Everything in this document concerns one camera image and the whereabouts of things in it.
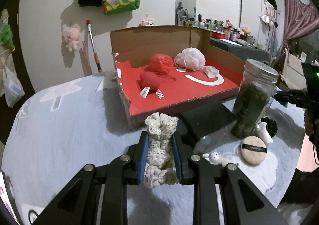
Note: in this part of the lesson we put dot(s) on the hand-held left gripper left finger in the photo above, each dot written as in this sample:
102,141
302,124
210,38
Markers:
142,157

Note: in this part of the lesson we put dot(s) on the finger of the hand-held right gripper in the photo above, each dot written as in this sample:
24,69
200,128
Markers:
286,96

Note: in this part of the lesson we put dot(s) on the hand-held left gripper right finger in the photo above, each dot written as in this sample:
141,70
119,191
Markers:
177,160

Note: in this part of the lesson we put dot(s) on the beige crochet scrunchie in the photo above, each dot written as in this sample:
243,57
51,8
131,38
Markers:
159,145

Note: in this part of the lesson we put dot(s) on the black scrunchie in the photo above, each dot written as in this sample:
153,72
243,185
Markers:
271,125

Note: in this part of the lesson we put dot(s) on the blue roll with white wrap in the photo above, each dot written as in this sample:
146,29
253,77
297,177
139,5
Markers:
264,135

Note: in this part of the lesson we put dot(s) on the beige powder puff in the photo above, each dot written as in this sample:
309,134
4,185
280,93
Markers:
253,151

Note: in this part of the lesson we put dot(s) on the cardboard box with red lining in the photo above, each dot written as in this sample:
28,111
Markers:
187,92

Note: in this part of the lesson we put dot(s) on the red heart plush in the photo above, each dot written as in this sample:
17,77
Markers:
149,80

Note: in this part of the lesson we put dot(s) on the white tissue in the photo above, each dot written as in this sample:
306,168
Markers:
211,71

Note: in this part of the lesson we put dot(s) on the coral red chenille scrunchie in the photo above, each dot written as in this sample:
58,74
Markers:
161,63

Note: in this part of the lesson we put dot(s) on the white bath pouf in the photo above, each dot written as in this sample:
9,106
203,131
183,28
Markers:
189,59

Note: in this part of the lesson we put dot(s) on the glass jar with metal lid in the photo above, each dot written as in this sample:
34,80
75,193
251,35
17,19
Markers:
251,105

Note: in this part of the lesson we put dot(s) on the patterned tin box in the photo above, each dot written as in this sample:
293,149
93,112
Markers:
206,117

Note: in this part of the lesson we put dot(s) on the pink curtain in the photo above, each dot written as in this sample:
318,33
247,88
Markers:
296,20

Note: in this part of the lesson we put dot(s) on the white wardrobe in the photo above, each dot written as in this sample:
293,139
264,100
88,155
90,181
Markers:
251,20

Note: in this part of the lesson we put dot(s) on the row of cosmetic bottles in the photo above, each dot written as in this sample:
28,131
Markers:
234,30

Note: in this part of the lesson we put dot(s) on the red basin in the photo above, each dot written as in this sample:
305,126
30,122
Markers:
218,34

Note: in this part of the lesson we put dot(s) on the pink and white plush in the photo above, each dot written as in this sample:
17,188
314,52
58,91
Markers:
147,22

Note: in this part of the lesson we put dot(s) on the pink pig plush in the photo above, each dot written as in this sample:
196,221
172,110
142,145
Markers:
71,36

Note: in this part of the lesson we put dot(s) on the clear plastic bag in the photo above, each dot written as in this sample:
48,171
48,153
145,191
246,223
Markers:
12,87

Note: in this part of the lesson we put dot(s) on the dark brown door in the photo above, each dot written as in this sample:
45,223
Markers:
25,65

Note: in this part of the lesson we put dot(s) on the hanging door organizer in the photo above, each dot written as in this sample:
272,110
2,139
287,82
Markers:
6,55

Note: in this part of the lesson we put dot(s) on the green plush toy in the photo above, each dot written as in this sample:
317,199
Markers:
6,35

